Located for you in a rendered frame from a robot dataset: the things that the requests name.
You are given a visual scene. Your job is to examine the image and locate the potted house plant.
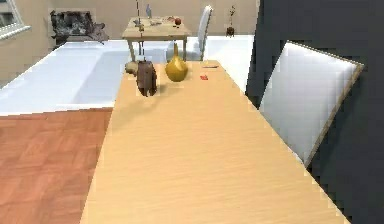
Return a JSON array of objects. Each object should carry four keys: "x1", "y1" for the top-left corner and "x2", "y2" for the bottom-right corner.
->
[{"x1": 225, "y1": 5, "x2": 236, "y2": 38}]

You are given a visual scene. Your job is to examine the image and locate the tan round stone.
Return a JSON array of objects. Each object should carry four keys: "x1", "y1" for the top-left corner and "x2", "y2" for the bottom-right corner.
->
[{"x1": 124, "y1": 61, "x2": 140, "y2": 76}]

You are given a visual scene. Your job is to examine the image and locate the white framed window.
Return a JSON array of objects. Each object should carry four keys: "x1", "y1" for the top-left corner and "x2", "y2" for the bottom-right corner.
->
[{"x1": 0, "y1": 0, "x2": 32, "y2": 41}]

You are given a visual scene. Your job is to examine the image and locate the small wooden dining table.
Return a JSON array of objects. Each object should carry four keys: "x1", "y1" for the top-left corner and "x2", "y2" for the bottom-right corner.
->
[{"x1": 121, "y1": 16, "x2": 193, "y2": 63}]

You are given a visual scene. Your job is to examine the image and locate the dark patterned sofa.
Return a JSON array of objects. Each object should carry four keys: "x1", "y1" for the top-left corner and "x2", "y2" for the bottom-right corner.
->
[{"x1": 49, "y1": 9, "x2": 110, "y2": 46}]

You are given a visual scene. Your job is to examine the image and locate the yellow gourd-shaped vase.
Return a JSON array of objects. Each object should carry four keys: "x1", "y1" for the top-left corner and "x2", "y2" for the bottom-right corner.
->
[{"x1": 164, "y1": 42, "x2": 189, "y2": 83}]

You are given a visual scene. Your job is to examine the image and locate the long light wooden table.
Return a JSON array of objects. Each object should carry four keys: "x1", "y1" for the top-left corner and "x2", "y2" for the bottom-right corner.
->
[{"x1": 79, "y1": 59, "x2": 352, "y2": 224}]

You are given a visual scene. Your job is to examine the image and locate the white framed picture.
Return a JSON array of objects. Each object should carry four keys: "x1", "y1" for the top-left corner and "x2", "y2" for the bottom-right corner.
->
[{"x1": 258, "y1": 40, "x2": 365, "y2": 168}]

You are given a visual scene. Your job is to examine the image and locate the white chair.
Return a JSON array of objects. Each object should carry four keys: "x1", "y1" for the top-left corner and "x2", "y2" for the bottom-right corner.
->
[{"x1": 166, "y1": 4, "x2": 214, "y2": 62}]

